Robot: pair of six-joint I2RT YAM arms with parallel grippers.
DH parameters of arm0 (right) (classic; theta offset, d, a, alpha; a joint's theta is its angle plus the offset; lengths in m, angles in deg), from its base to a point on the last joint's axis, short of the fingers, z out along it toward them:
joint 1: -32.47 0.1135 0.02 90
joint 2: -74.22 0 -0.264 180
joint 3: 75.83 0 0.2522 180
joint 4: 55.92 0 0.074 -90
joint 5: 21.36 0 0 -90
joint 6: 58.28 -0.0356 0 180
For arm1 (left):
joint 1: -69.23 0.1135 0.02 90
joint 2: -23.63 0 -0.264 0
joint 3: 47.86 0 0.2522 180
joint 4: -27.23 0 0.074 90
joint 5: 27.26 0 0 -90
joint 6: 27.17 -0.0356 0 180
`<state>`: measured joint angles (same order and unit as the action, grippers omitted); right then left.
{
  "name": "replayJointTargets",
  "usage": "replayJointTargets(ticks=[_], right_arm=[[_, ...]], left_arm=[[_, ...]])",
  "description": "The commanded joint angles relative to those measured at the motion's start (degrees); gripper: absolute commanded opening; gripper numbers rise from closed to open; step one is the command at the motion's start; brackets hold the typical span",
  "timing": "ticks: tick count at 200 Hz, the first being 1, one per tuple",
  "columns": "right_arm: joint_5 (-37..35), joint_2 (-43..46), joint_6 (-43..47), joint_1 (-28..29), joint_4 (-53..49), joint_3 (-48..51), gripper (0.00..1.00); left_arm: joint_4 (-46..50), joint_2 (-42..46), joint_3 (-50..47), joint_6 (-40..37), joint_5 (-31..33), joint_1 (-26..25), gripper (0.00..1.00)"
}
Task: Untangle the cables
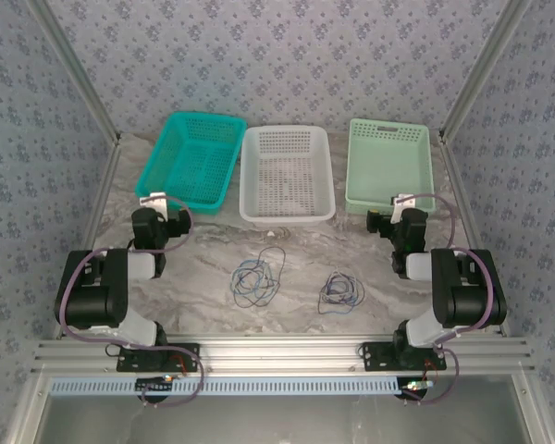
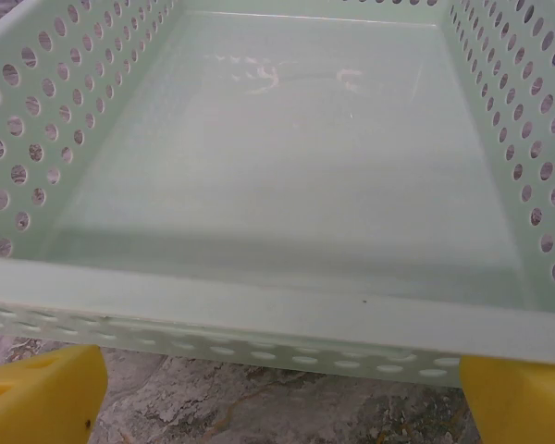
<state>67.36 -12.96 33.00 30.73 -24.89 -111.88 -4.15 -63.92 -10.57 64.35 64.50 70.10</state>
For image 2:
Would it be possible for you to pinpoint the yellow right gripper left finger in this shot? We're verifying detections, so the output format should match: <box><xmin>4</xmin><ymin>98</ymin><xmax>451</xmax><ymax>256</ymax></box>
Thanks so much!
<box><xmin>0</xmin><ymin>344</ymin><xmax>108</xmax><ymax>444</ymax></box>

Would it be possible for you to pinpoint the mint green perforated basket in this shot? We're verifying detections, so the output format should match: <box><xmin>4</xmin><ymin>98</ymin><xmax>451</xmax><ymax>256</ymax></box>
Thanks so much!
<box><xmin>0</xmin><ymin>0</ymin><xmax>555</xmax><ymax>389</ymax></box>

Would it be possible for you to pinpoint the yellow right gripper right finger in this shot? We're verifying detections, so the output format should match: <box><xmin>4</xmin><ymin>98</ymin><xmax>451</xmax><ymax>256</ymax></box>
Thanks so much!
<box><xmin>460</xmin><ymin>353</ymin><xmax>555</xmax><ymax>444</ymax></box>

